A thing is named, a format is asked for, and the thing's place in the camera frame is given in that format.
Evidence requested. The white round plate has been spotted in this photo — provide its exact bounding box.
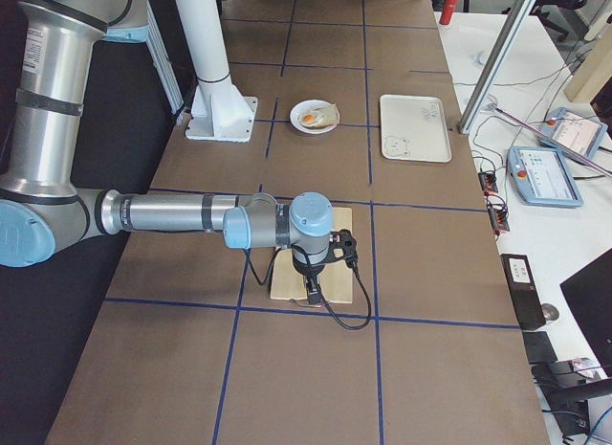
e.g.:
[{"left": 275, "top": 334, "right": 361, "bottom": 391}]
[{"left": 290, "top": 100, "right": 339, "bottom": 135}]

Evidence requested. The bread slice under egg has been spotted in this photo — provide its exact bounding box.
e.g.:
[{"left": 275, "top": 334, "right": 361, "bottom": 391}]
[{"left": 310, "top": 104, "right": 339, "bottom": 129}]

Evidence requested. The wooden cutting board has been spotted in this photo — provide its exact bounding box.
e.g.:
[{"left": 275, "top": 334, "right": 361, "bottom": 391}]
[{"left": 270, "top": 207, "right": 353, "bottom": 304}]

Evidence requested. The fried egg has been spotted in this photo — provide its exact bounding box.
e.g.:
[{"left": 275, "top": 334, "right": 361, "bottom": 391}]
[{"left": 299, "top": 110, "right": 323, "bottom": 128}]

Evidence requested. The white bear serving tray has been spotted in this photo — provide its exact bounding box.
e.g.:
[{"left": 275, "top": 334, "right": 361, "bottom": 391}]
[{"left": 380, "top": 94, "right": 452, "bottom": 164}]

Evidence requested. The lower orange black connector box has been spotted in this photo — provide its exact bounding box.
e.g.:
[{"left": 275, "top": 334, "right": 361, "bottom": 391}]
[{"left": 487, "top": 202, "right": 510, "bottom": 235}]

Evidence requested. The orange black connector box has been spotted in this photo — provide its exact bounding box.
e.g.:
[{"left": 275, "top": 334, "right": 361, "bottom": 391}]
[
  {"left": 487, "top": 202, "right": 510, "bottom": 235},
  {"left": 478, "top": 170, "right": 498, "bottom": 195}
]

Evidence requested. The upper orange black connector box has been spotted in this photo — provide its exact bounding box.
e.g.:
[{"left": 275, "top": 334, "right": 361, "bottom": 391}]
[{"left": 478, "top": 170, "right": 498, "bottom": 195}]

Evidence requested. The black rectangular box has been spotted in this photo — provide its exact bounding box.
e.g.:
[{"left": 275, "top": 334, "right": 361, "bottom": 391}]
[{"left": 500, "top": 254, "right": 546, "bottom": 330}]

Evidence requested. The near teach pendant tablet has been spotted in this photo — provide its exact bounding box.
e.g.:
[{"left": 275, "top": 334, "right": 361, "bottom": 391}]
[{"left": 507, "top": 146, "right": 583, "bottom": 208}]

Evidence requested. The teach pendant tablet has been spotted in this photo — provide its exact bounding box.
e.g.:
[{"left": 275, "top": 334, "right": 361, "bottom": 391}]
[
  {"left": 539, "top": 107, "right": 608, "bottom": 159},
  {"left": 507, "top": 146, "right": 583, "bottom": 208}
]

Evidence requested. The black monitor corner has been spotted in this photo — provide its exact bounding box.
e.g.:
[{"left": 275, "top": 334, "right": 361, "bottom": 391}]
[{"left": 560, "top": 256, "right": 611, "bottom": 374}]

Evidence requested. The far teach pendant tablet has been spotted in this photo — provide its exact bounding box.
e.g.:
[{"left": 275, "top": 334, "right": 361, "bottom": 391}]
[{"left": 539, "top": 107, "right": 608, "bottom": 159}]

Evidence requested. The red cylinder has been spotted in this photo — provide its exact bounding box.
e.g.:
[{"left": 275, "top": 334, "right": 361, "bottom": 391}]
[{"left": 439, "top": 0, "right": 459, "bottom": 26}]

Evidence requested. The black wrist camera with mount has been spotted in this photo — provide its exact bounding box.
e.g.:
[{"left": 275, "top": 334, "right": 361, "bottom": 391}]
[{"left": 326, "top": 229, "right": 359, "bottom": 270}]

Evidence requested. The black camera cable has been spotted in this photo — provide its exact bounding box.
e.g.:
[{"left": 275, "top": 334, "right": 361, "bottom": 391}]
[{"left": 243, "top": 246, "right": 373, "bottom": 330}]

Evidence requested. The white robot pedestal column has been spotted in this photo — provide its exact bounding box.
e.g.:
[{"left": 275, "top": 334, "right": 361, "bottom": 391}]
[{"left": 175, "top": 0, "right": 258, "bottom": 143}]

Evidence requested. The aluminium frame post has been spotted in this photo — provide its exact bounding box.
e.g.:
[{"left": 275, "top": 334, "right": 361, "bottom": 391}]
[{"left": 458, "top": 0, "right": 536, "bottom": 135}]

